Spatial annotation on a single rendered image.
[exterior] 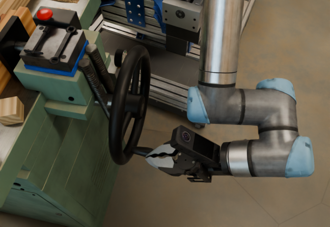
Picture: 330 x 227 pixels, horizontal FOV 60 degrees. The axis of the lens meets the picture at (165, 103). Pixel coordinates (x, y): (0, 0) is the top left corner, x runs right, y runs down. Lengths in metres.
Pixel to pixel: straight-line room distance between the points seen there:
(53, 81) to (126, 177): 0.95
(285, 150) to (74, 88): 0.42
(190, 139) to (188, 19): 0.53
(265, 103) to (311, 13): 1.85
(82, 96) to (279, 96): 0.39
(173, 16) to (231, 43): 0.51
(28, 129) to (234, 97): 0.42
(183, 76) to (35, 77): 1.00
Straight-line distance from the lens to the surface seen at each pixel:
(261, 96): 0.59
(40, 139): 0.70
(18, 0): 0.85
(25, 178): 0.70
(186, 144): 0.58
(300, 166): 0.57
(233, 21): 0.55
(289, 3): 2.43
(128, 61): 0.59
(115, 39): 1.70
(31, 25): 0.76
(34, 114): 0.65
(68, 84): 0.59
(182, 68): 1.54
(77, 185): 0.98
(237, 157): 0.59
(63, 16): 0.63
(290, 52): 2.06
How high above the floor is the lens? 1.40
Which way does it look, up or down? 58 degrees down
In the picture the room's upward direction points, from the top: straight up
